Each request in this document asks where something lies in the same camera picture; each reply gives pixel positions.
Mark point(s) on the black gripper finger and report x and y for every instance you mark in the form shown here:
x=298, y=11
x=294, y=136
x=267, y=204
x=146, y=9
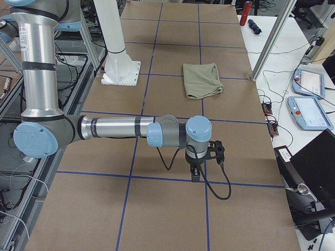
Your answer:
x=195, y=173

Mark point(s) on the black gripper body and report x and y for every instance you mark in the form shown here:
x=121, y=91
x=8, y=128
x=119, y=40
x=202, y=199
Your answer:
x=193, y=161

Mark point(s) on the olive green long-sleeve shirt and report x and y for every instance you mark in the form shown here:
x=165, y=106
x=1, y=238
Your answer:
x=201, y=81

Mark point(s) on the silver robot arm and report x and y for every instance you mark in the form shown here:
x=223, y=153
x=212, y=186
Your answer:
x=45, y=128

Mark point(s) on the orange black connector module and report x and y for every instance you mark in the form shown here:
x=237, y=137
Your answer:
x=267, y=108

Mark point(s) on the brown paper table cover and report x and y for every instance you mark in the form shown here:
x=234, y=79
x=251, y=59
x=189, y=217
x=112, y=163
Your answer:
x=124, y=195

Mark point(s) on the black monitor on stand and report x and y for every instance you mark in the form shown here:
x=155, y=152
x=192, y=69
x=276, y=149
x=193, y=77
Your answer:
x=309, y=175

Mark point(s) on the near teach pendant tablet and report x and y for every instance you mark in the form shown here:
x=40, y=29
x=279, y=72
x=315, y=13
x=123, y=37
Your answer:
x=308, y=113

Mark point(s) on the teach pendant tablet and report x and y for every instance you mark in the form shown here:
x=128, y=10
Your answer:
x=308, y=113
x=309, y=83

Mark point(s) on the far teach pendant tablet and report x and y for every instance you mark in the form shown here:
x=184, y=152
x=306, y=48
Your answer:
x=309, y=83

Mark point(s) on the folded dark blue umbrella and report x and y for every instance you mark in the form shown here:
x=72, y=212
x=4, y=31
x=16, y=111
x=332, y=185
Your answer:
x=254, y=27

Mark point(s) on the red cylindrical bottle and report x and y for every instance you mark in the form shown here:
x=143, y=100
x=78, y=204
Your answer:
x=245, y=12

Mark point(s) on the white camera stand pedestal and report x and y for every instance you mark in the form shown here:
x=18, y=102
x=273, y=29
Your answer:
x=119, y=68

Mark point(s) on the aluminium frame post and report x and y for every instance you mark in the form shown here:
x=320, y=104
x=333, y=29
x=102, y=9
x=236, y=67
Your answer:
x=272, y=38

